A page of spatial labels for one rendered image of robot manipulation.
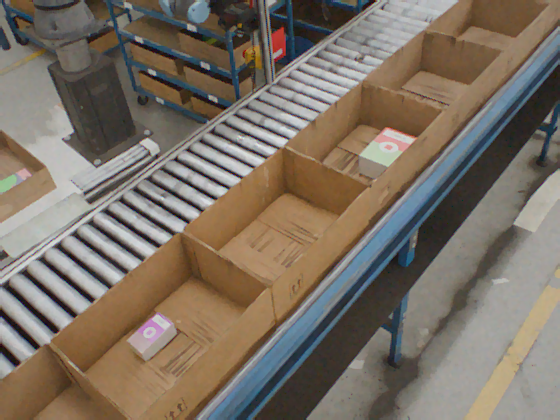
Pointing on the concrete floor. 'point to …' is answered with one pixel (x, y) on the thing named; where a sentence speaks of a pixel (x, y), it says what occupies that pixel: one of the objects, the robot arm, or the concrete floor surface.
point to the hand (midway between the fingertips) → (251, 31)
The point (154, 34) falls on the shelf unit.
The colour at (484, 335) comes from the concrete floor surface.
